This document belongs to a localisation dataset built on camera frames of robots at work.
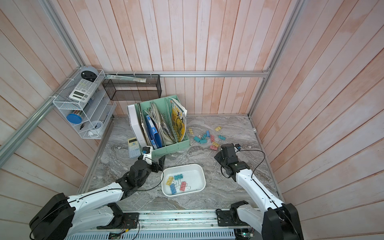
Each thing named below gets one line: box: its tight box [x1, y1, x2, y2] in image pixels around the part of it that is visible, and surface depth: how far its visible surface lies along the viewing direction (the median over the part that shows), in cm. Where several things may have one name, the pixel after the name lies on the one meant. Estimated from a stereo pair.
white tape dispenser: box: [88, 120, 103, 138], surface depth 93 cm
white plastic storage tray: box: [161, 163, 207, 197], surface depth 88 cm
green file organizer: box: [136, 95, 190, 158], surface depth 95 cm
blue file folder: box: [146, 115, 162, 150], surface depth 89 cm
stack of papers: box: [144, 102, 177, 147], surface depth 92 cm
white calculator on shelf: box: [69, 78, 97, 103], surface depth 79 cm
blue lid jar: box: [66, 113, 83, 124], surface depth 78 cm
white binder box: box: [127, 104, 148, 147], surface depth 86 cm
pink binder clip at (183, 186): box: [179, 181, 187, 192], surface depth 85 cm
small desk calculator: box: [127, 137, 141, 159], surface depth 102 cm
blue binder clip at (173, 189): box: [170, 183, 177, 195], surface depth 85 cm
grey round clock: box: [80, 66, 99, 83], surface depth 83 cm
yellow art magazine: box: [169, 98, 188, 143], surface depth 95 cm
